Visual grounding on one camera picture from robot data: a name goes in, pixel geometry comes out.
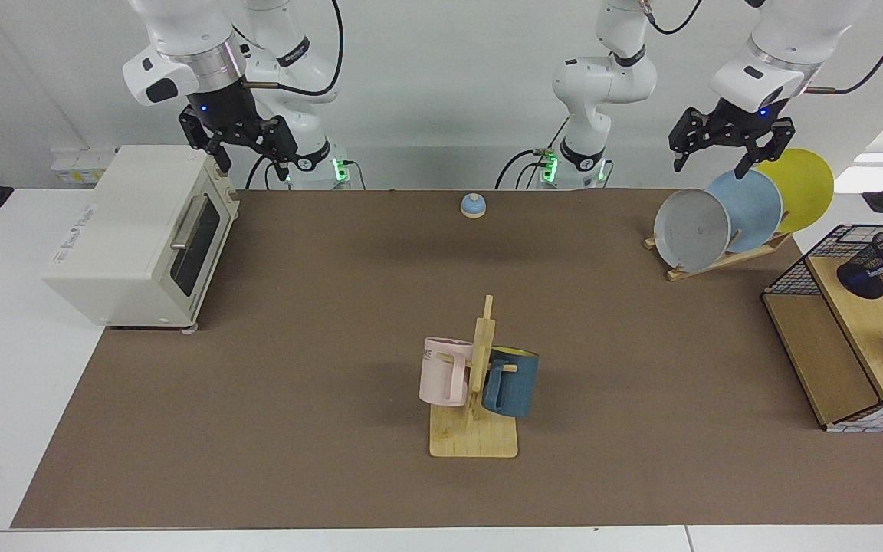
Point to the light blue plate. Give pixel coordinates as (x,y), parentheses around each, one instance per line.
(752,211)

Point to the yellow plate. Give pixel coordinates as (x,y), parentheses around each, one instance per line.
(805,188)

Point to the grey plate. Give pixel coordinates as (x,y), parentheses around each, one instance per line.
(690,230)

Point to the wooden plate rack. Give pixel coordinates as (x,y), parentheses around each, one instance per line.
(717,262)

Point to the pale toaster oven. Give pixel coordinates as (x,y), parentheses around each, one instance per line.
(127,230)

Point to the small blue round bell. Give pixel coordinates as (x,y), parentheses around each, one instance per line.
(473,205)

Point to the pink cup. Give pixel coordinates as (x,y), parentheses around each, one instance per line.
(438,376)

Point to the dark blue cup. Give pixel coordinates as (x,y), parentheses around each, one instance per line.
(518,383)

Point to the brown table cloth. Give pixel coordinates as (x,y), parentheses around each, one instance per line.
(334,460)

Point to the wooden cup stand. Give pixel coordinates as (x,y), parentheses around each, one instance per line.
(476,441)

